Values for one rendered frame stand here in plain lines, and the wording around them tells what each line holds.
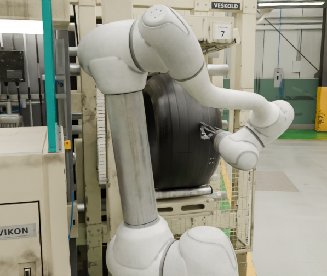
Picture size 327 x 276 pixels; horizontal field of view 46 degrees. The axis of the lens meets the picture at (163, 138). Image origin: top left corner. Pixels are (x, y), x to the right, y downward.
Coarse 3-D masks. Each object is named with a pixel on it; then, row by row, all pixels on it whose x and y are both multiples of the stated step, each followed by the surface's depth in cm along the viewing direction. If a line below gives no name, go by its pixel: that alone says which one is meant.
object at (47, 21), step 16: (48, 0) 89; (48, 16) 90; (48, 32) 90; (48, 48) 91; (48, 64) 91; (48, 80) 92; (48, 96) 92; (48, 112) 93; (48, 128) 93; (48, 144) 94
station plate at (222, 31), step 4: (216, 24) 210; (220, 24) 211; (224, 24) 211; (216, 28) 210; (220, 28) 211; (224, 28) 212; (228, 28) 212; (216, 32) 211; (220, 32) 211; (224, 32) 212; (228, 32) 213; (216, 36) 211; (220, 36) 212; (224, 36) 212; (228, 36) 213
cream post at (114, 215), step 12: (108, 0) 169; (120, 0) 170; (132, 0) 171; (108, 12) 169; (120, 12) 171; (132, 12) 172; (108, 120) 177; (108, 132) 178; (108, 144) 178; (108, 156) 179; (108, 168) 180; (108, 180) 181; (108, 192) 182; (108, 204) 184; (120, 204) 184; (108, 216) 186; (120, 216) 185; (108, 228) 189; (108, 240) 191
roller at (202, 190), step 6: (204, 186) 188; (210, 186) 189; (156, 192) 181; (162, 192) 181; (168, 192) 182; (174, 192) 182; (180, 192) 183; (186, 192) 184; (192, 192) 185; (198, 192) 186; (204, 192) 186; (210, 192) 187; (156, 198) 181; (162, 198) 182
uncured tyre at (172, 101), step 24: (144, 96) 198; (168, 96) 169; (168, 120) 166; (192, 120) 167; (216, 120) 171; (168, 144) 166; (192, 144) 167; (168, 168) 170; (192, 168) 172; (216, 168) 182
